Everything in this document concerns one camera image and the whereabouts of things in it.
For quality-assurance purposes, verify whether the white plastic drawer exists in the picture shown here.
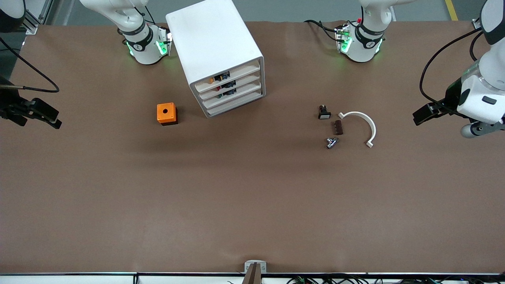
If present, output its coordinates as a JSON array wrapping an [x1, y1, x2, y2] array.
[[195, 64, 262, 93], [198, 75, 262, 101], [204, 93, 265, 118], [201, 84, 263, 109]]

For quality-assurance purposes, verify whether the white drawer cabinet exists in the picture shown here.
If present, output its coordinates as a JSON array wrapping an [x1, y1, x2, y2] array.
[[166, 0, 266, 119]]

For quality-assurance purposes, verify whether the white semicircular pipe clamp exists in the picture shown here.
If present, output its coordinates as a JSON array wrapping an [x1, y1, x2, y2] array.
[[339, 111, 376, 148]]

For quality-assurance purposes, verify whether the yellow floor tape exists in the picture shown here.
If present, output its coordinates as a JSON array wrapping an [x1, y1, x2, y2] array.
[[445, 0, 459, 21]]

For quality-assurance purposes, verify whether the brown table cover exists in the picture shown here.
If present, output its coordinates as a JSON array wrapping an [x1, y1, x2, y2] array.
[[0, 21, 505, 275]]

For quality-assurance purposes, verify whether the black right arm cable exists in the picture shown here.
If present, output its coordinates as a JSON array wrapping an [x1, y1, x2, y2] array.
[[0, 37, 60, 93]]

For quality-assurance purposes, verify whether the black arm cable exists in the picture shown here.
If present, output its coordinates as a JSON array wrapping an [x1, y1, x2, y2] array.
[[419, 28, 486, 105], [0, 37, 60, 93]]

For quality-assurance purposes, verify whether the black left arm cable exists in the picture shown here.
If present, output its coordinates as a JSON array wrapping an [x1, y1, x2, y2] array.
[[419, 28, 486, 105]]

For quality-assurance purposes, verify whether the orange button enclosure box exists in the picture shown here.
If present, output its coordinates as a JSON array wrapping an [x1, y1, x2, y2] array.
[[157, 103, 178, 126]]

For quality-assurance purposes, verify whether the black base cable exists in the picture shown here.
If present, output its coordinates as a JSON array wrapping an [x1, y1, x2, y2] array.
[[134, 3, 157, 25], [304, 20, 342, 42]]

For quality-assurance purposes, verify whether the white table edge rail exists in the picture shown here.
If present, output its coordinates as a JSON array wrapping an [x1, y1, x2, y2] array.
[[0, 272, 505, 284]]

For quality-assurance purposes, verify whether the grey metal bracket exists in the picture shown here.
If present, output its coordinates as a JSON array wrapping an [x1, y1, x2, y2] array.
[[244, 260, 267, 275]]

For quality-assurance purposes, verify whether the brown post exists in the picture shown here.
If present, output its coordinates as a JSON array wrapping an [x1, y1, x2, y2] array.
[[243, 263, 263, 284]]

